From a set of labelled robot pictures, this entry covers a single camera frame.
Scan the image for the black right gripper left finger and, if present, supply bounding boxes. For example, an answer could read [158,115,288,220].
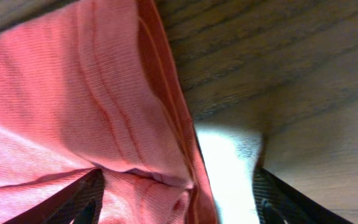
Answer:
[7,169,104,224]

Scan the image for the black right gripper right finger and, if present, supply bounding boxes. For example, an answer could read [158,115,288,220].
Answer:
[252,168,351,224]

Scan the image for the red soccer t-shirt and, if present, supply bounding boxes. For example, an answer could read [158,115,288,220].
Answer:
[0,0,218,223]

